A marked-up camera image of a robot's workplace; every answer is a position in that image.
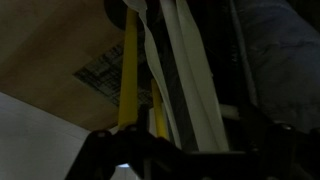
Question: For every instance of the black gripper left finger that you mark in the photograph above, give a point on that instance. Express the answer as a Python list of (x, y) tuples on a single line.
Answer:
[(110, 156)]

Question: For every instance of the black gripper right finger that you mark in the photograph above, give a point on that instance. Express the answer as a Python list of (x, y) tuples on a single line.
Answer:
[(286, 156)]

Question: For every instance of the white tote bag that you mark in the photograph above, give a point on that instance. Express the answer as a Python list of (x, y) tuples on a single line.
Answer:
[(200, 100)]

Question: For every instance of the white coat stand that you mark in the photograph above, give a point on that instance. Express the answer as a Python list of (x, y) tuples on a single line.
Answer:
[(230, 112)]

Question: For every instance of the grey patterned doormat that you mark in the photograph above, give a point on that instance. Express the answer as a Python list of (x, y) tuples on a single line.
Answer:
[(103, 73)]

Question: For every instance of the dark grey jacket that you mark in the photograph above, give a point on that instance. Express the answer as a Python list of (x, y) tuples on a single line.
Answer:
[(283, 66)]

